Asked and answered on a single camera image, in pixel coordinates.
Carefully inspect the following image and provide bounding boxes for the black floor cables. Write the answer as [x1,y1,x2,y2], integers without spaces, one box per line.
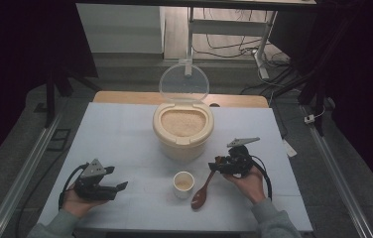
[192,8,292,97]

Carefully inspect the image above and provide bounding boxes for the white desk frame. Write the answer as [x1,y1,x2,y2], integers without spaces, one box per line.
[186,6,279,80]

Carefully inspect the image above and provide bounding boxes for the rice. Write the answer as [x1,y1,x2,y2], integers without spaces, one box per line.
[160,109,207,138]

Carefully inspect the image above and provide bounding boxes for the person's left hand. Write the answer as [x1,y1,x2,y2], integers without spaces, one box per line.
[62,184,110,220]

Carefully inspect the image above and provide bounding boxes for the white table mat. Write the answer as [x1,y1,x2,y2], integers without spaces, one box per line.
[37,101,313,233]

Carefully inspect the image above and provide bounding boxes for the wooden table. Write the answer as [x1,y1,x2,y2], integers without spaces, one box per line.
[92,90,270,109]

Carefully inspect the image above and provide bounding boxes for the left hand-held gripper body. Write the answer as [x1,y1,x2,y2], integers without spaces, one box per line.
[73,158,119,202]

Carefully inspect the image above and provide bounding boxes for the clear round container lid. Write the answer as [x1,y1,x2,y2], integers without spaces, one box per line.
[158,62,210,103]

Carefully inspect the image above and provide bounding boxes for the white paper tag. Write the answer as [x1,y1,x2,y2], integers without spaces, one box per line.
[281,138,299,159]

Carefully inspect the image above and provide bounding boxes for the person's right hand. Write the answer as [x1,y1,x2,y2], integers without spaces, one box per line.
[222,165,267,206]

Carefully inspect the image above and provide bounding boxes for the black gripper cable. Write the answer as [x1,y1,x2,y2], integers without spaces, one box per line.
[58,162,90,211]
[249,154,274,201]

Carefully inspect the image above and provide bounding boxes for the black stand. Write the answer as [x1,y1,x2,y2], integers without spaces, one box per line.
[272,62,329,137]
[43,63,103,129]

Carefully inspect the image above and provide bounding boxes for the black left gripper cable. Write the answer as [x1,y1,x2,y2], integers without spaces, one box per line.
[58,162,90,211]

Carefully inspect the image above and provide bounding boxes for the brown wooden spoon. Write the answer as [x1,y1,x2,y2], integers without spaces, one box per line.
[190,156,224,211]

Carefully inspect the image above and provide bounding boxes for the white cup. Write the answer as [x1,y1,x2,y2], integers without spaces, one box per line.
[173,171,196,200]

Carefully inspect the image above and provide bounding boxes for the white cabinet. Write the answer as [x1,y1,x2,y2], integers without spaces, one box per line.
[74,3,165,55]

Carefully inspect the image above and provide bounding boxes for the beige rice container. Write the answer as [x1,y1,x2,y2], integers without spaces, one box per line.
[152,101,215,164]

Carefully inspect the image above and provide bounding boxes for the black floor frame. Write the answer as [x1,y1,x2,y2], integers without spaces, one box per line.
[46,128,72,153]

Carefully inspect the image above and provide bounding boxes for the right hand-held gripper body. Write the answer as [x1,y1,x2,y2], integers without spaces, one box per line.
[215,136,261,177]

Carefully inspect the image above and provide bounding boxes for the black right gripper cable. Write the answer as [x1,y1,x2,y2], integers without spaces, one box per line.
[249,154,274,201]

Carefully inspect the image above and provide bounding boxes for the aluminium rail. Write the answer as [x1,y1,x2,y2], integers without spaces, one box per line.
[301,104,373,238]
[0,113,63,238]

